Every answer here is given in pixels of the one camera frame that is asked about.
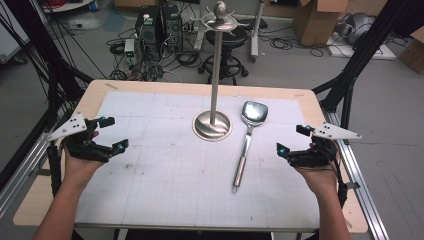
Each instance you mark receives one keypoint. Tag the black metal frame legs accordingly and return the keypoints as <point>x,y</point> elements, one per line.
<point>353,66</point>
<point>50,66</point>

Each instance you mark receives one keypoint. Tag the black round stool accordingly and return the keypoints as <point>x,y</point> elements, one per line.
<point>230,43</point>

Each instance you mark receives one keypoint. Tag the metal utensil stand with hooks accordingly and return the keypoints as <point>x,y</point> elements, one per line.
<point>216,73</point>

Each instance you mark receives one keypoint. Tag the aluminium rail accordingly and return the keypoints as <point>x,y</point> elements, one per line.
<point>23,173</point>
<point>360,186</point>

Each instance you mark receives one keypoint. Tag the large open cardboard box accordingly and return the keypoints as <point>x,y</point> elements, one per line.
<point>316,23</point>

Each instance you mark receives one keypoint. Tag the small cardboard box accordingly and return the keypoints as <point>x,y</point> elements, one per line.
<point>413,53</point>

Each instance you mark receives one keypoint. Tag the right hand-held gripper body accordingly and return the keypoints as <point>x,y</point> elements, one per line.
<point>320,155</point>

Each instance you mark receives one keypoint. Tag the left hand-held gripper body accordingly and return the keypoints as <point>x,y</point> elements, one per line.
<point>77,146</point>

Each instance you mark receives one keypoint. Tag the stainless steel spatula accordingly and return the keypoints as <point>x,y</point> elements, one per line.
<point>254,112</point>

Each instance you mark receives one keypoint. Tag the person's right hand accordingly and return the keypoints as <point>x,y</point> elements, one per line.
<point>321,180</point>

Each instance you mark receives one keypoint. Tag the grey rounded appliance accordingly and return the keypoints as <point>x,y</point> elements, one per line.
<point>361,26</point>

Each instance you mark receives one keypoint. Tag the white grid mat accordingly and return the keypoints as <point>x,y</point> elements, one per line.
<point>173,186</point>

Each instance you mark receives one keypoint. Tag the grey tape strip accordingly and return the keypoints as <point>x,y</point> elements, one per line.
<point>354,185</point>

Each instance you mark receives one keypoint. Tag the black computer tower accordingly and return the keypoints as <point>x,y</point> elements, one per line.
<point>147,30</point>
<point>172,28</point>

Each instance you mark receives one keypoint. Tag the small box with green light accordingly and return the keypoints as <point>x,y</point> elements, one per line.
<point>129,50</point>

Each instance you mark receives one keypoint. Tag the white stand post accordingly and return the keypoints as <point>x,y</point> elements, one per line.
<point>256,30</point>

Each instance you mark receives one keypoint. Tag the person's left hand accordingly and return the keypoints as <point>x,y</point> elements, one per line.
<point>77,170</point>

